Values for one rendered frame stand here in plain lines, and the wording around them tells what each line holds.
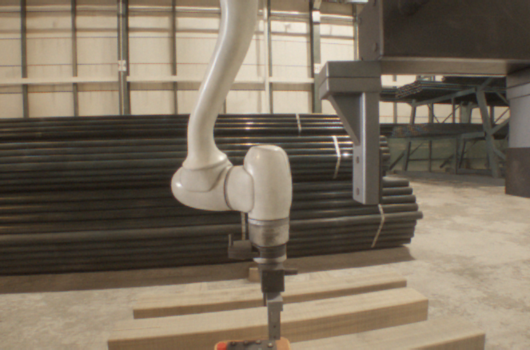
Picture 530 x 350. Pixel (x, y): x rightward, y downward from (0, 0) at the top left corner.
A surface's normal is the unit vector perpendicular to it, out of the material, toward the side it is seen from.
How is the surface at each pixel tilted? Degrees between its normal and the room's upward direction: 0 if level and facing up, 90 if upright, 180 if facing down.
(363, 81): 90
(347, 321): 90
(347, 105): 90
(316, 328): 90
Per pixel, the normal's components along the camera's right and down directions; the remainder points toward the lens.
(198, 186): -0.33, 0.25
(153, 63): 0.16, 0.07
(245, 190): -0.44, 0.07
